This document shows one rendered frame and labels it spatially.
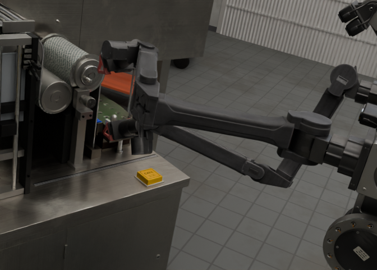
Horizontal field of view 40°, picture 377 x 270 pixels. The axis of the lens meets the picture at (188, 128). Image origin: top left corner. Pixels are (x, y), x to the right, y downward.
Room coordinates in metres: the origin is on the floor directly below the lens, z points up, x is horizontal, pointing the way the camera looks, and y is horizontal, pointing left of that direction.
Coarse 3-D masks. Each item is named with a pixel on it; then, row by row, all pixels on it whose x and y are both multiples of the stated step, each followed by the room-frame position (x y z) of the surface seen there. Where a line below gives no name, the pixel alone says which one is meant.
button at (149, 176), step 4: (152, 168) 1.74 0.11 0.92; (140, 172) 1.69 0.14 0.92; (144, 172) 1.70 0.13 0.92; (148, 172) 1.70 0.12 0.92; (152, 172) 1.71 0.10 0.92; (156, 172) 1.71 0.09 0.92; (140, 176) 1.68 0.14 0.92; (144, 176) 1.67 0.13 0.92; (148, 176) 1.67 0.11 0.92; (152, 176) 1.68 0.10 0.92; (156, 176) 1.69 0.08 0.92; (160, 176) 1.69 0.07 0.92; (144, 180) 1.66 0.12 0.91; (148, 180) 1.65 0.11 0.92; (152, 180) 1.66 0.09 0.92; (156, 180) 1.68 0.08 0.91; (160, 180) 1.69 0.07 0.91; (148, 184) 1.65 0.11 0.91
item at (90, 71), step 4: (84, 68) 1.72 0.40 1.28; (88, 68) 1.72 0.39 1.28; (92, 68) 1.73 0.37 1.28; (96, 68) 1.75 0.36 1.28; (84, 72) 1.71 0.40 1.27; (88, 72) 1.72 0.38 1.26; (92, 72) 1.74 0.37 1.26; (96, 72) 1.75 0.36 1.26; (80, 76) 1.71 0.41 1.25; (84, 76) 1.71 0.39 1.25; (88, 76) 1.73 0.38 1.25; (92, 76) 1.73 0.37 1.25; (96, 76) 1.75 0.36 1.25; (84, 80) 1.71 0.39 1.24; (92, 80) 1.74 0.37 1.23; (96, 80) 1.75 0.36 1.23; (88, 84) 1.72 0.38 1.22; (92, 84) 1.74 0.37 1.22
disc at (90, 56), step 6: (90, 54) 1.75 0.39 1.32; (78, 60) 1.71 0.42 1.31; (84, 60) 1.73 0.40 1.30; (96, 60) 1.77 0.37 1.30; (72, 66) 1.70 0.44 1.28; (102, 66) 1.79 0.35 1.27; (72, 72) 1.70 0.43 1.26; (72, 78) 1.70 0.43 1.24; (102, 78) 1.79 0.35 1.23; (72, 84) 1.70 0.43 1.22; (90, 90) 1.76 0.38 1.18
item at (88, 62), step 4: (88, 60) 1.73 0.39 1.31; (92, 60) 1.74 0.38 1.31; (80, 64) 1.71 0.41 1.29; (84, 64) 1.72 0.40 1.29; (88, 64) 1.73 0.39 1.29; (92, 64) 1.74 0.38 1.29; (96, 64) 1.76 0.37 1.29; (76, 68) 1.71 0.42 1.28; (80, 68) 1.71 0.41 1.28; (100, 68) 1.77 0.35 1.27; (76, 72) 1.70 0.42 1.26; (80, 72) 1.71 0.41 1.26; (76, 76) 1.70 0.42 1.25; (100, 76) 1.77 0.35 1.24; (76, 80) 1.70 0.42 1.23; (80, 80) 1.71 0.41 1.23; (100, 80) 1.77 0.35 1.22; (76, 84) 1.71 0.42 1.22; (80, 84) 1.71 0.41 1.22; (84, 84) 1.73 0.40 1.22; (96, 84) 1.76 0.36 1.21; (88, 88) 1.74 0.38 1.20; (92, 88) 1.75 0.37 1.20
